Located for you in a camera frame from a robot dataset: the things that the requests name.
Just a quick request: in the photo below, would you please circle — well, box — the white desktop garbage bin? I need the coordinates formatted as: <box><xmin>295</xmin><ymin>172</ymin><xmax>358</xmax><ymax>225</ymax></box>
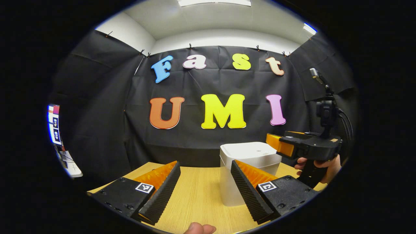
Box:
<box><xmin>220</xmin><ymin>142</ymin><xmax>282</xmax><ymax>207</ymax></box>

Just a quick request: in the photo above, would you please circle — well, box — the computer monitor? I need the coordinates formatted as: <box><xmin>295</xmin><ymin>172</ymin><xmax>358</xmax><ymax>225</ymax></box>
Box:
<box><xmin>47</xmin><ymin>104</ymin><xmax>63</xmax><ymax>145</ymax></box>

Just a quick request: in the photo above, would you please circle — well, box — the wooden desktop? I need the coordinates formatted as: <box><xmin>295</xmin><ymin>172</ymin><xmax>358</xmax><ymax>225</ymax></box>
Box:
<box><xmin>88</xmin><ymin>162</ymin><xmax>329</xmax><ymax>234</ymax></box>

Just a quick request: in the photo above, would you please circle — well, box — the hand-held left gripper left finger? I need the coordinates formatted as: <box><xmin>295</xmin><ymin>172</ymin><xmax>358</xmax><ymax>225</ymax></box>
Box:
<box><xmin>87</xmin><ymin>161</ymin><xmax>181</xmax><ymax>225</ymax></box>

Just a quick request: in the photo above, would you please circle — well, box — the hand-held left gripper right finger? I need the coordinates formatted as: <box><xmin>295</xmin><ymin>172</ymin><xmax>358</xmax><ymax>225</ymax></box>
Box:
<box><xmin>230</xmin><ymin>160</ymin><xmax>319</xmax><ymax>225</ymax></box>

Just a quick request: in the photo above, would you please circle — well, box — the black backdrop cloth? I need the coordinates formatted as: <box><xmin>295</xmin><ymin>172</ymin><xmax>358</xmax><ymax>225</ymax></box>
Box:
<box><xmin>49</xmin><ymin>30</ymin><xmax>358</xmax><ymax>182</ymax></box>

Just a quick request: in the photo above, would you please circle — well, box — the long ceiling light panel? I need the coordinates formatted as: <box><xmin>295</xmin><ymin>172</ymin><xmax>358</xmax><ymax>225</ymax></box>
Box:
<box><xmin>177</xmin><ymin>0</ymin><xmax>252</xmax><ymax>7</ymax></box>

